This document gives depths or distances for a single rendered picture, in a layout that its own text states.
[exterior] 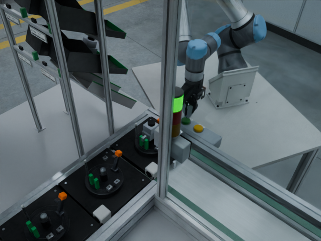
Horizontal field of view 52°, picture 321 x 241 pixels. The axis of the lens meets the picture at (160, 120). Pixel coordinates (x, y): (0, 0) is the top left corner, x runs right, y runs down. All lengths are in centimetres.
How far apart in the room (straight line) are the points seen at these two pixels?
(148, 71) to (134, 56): 178
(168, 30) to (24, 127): 108
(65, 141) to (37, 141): 13
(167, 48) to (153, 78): 112
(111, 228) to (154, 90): 89
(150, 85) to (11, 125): 74
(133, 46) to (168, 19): 315
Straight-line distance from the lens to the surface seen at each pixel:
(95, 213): 114
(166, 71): 81
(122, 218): 116
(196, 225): 115
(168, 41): 76
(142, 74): 192
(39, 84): 343
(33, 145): 158
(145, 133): 127
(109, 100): 132
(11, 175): 149
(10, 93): 341
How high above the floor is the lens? 196
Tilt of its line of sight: 43 degrees down
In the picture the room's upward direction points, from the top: 2 degrees clockwise
